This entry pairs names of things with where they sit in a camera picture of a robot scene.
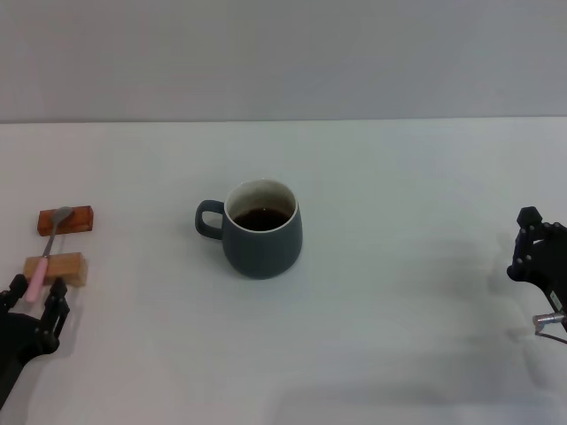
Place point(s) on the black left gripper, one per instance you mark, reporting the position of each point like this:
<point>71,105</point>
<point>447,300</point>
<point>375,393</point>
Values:
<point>20,341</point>

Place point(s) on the dark coffee liquid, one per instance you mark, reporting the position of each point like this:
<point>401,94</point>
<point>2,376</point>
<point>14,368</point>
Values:
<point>261,220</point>

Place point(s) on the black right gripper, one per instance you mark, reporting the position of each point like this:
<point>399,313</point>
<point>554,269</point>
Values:
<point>553,261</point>

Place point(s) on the dark reddish wooden rest block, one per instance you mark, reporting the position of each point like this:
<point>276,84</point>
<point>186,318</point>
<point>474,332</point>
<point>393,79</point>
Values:
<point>80,219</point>

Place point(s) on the grey ceramic cup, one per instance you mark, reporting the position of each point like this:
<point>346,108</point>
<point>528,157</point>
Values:
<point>261,252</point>

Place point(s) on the light wooden rest block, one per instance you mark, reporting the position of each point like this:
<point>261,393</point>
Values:
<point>66,268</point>

